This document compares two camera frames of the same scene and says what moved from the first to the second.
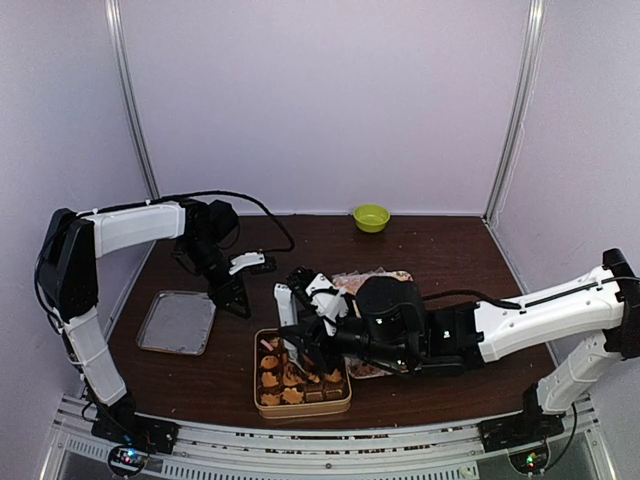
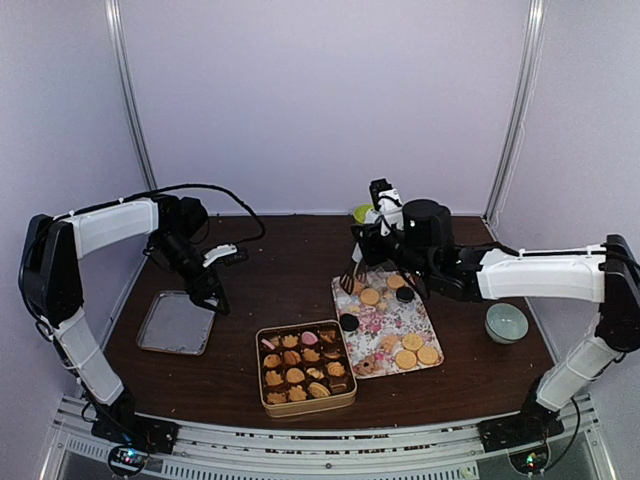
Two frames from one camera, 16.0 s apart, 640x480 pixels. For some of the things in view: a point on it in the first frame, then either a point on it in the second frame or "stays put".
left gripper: x=222 y=295 -> x=198 y=295
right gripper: x=315 y=349 -> x=370 y=254
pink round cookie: x=268 y=345 stays put
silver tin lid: x=177 y=322 stays put
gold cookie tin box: x=283 y=389 stays put
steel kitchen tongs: x=286 y=310 -> x=352 y=274
